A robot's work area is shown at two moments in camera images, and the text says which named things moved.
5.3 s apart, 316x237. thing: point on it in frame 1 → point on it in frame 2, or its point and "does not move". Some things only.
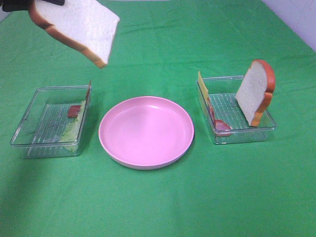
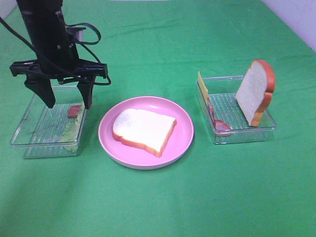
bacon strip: (220, 128) does not move
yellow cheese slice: (203, 87) does not move
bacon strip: (73, 111) does not move
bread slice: (254, 95) does not move
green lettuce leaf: (73, 110) → (69, 138)
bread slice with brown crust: (86, 24) → (150, 131)
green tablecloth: (265, 189) does not move
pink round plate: (145, 132) does not move
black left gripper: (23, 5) → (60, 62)
